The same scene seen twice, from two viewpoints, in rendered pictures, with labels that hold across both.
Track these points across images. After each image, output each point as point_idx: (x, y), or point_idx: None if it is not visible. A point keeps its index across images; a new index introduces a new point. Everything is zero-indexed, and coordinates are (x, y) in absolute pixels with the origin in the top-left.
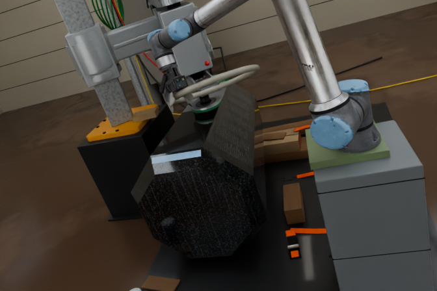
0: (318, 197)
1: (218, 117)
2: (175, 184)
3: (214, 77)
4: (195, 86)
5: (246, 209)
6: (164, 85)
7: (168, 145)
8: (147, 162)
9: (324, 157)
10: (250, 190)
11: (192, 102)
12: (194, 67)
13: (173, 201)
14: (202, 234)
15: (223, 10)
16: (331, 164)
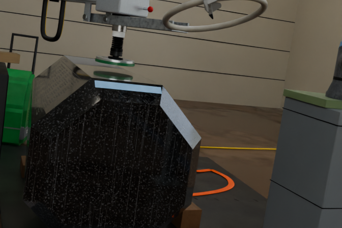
0: (335, 131)
1: None
2: (119, 121)
3: None
4: None
5: (189, 175)
6: None
7: (106, 77)
8: (84, 86)
9: (333, 100)
10: (196, 153)
11: (212, 15)
12: (132, 7)
13: (104, 146)
14: (118, 205)
15: None
16: (341, 106)
